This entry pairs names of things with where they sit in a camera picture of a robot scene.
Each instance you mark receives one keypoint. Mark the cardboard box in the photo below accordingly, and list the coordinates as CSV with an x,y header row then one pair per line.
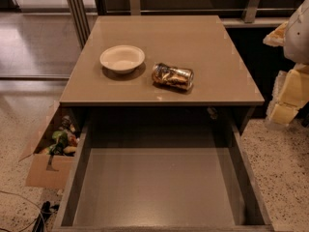
x,y
47,171

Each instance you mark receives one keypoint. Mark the metal railing frame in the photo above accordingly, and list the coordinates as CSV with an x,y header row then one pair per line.
x,y
235,13

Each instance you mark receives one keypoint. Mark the white paper bowl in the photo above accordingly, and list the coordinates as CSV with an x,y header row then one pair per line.
x,y
122,58

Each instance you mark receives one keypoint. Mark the snack items in box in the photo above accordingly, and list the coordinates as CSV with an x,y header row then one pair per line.
x,y
65,141

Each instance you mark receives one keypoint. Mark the grey cabinet with top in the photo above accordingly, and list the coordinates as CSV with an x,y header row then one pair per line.
x,y
197,42

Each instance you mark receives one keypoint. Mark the open grey top drawer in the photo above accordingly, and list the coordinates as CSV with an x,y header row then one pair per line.
x,y
162,177

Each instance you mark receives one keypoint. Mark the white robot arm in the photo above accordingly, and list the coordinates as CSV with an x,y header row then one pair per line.
x,y
296,44

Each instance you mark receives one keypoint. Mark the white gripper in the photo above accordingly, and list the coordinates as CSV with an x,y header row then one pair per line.
x,y
298,36

